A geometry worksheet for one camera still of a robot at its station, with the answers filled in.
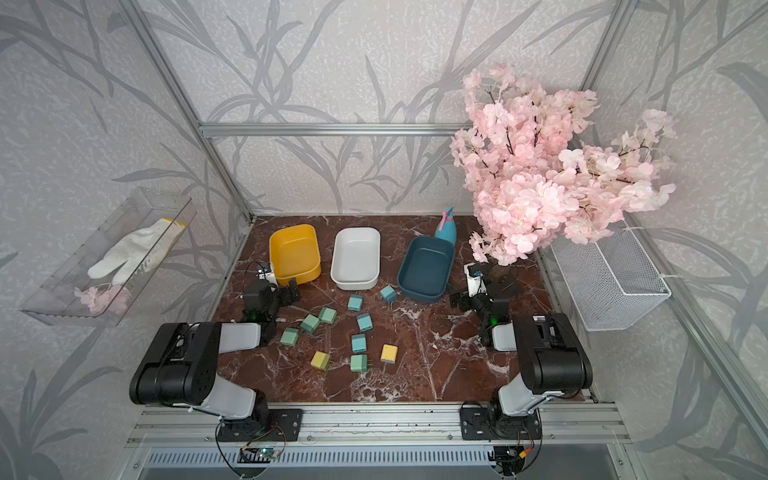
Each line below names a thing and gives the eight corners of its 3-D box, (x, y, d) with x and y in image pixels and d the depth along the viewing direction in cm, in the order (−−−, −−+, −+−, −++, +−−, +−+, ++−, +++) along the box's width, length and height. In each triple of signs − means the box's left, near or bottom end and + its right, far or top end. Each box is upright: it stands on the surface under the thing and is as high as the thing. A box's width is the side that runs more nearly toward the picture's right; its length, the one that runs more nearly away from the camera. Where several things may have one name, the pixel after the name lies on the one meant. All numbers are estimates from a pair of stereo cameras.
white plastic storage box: (329, 291, 101) (325, 281, 96) (339, 238, 116) (336, 227, 111) (378, 291, 101) (377, 281, 96) (382, 238, 116) (381, 227, 111)
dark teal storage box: (390, 297, 99) (390, 287, 95) (411, 242, 115) (411, 231, 110) (441, 311, 96) (443, 302, 92) (455, 252, 112) (457, 242, 107)
